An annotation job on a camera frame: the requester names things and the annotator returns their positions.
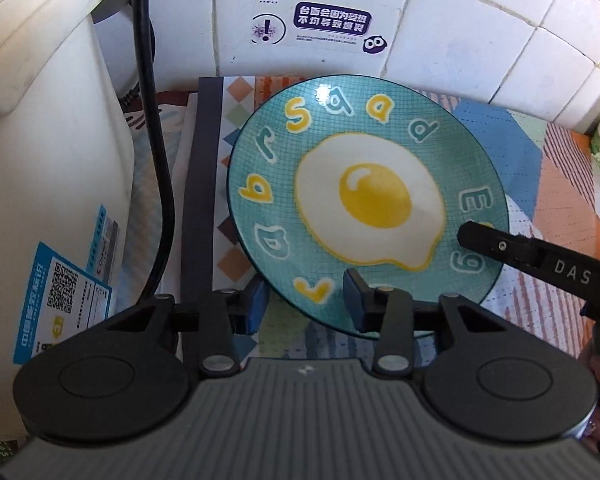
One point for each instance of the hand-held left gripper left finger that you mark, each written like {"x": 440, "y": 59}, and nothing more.
{"x": 253, "y": 307}

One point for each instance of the white and purple wall sticker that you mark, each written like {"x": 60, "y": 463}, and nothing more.
{"x": 330, "y": 17}

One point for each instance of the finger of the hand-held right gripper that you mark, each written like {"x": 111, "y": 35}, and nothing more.
{"x": 510, "y": 250}

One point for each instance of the colourful checked tablecloth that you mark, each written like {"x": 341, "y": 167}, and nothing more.
{"x": 555, "y": 185}

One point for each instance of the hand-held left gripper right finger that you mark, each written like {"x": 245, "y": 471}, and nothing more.
{"x": 356, "y": 305}

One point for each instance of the teal plate with egg print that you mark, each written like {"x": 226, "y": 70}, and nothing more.
{"x": 370, "y": 135}

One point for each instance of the white rice cooker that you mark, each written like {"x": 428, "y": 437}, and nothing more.
{"x": 45, "y": 160}

